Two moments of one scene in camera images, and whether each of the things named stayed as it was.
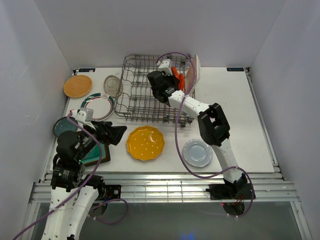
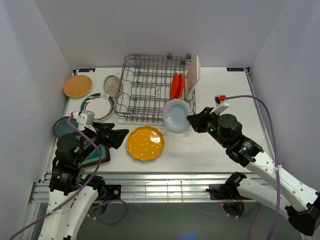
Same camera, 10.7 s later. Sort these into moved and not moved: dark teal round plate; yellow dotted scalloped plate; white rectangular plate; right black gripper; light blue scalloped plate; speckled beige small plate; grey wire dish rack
Moved: light blue scalloped plate; right black gripper
Not moved: dark teal round plate; grey wire dish rack; yellow dotted scalloped plate; speckled beige small plate; white rectangular plate
